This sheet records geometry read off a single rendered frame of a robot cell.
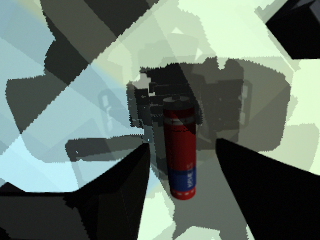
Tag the red and blue battery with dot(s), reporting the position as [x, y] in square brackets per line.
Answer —
[180, 144]

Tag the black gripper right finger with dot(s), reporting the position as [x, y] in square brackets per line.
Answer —
[278, 201]

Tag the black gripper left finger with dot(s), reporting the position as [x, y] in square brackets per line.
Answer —
[107, 208]

